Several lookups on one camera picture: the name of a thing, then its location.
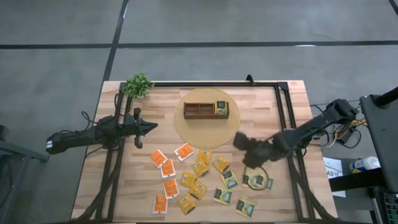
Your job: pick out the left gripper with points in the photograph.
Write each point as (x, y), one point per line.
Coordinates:
(132, 128)

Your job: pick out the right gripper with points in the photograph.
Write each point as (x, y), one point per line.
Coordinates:
(258, 152)

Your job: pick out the packets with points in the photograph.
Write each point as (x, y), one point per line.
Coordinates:
(220, 164)
(265, 183)

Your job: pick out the wooden tea organizer box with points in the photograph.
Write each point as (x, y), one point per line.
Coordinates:
(199, 116)

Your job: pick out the yellow tea packet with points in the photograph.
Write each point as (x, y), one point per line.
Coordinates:
(200, 169)
(198, 190)
(188, 180)
(204, 155)
(186, 203)

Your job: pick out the round woven placemat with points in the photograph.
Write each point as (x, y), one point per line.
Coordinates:
(205, 133)

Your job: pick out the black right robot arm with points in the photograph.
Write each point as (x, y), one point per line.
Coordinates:
(311, 124)

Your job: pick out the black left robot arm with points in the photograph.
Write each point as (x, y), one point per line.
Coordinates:
(77, 138)

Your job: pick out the green plant in white pot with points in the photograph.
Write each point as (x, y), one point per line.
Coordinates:
(137, 86)

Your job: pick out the small black clamp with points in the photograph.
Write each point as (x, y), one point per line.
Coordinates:
(249, 80)

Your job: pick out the white paper sheet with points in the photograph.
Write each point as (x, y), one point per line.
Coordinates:
(331, 165)

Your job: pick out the black power supply brick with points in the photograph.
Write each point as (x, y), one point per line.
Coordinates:
(344, 136)

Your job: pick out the black cart shelf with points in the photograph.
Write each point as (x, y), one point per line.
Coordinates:
(357, 182)

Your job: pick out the white bottle with blue label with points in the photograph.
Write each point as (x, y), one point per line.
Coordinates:
(367, 163)

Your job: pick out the grey metal stand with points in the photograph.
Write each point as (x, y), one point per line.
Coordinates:
(28, 154)

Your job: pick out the black keyboard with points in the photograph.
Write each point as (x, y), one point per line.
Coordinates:
(391, 208)

